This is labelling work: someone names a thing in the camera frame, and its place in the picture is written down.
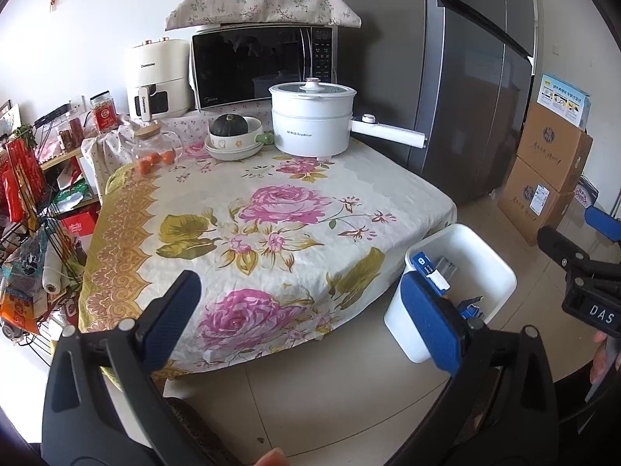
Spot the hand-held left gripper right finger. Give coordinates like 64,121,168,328
388,271,559,466

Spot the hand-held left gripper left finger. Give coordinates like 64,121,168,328
41,269,214,466

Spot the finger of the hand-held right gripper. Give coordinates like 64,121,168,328
538,226,621,285
585,205,621,242

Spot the white plastic bin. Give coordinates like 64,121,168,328
384,223,517,364

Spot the person's right hand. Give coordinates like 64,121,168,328
589,330,621,391

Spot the person's left hand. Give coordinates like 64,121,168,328
255,448,288,466

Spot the printed white package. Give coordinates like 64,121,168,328
575,177,600,209

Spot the cardboard box with label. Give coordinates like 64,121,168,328
497,156,576,246

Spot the blue and white carton box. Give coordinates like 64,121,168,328
538,74,592,131

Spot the white thread spool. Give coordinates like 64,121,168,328
41,243,66,294

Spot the red box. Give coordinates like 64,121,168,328
61,209,100,238

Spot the orange snack bag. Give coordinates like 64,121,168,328
0,282,44,336

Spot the clear printed plastic bag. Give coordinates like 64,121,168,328
2,230,49,292

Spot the green packet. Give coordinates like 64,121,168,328
51,184,95,212

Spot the floral tablecloth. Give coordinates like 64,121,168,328
78,111,459,382

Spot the grey refrigerator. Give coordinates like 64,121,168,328
337,0,539,205

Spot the white dish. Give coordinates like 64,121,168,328
204,138,265,162

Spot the glass jar with cork lid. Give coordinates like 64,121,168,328
130,123,184,176

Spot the small-flowered white cloth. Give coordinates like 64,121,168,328
82,109,275,190

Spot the wooden shelf board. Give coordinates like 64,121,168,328
39,148,85,170

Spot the dark green squash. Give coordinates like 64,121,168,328
210,113,250,137

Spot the bundle of red packets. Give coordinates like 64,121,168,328
0,138,49,224

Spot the jar with red contents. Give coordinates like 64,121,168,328
58,116,85,151

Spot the red label jar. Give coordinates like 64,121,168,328
90,91,120,133

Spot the white electric pot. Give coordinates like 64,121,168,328
268,78,428,158

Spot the cream air fryer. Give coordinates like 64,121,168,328
123,38,195,122

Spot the framed picture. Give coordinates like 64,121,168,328
0,99,23,139

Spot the black microwave oven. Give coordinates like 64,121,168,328
190,24,339,111

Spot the floral fabric cover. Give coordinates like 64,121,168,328
165,0,362,31

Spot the white bowl with green handle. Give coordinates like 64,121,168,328
208,115,275,152

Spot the black wire rack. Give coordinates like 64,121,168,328
0,104,102,365

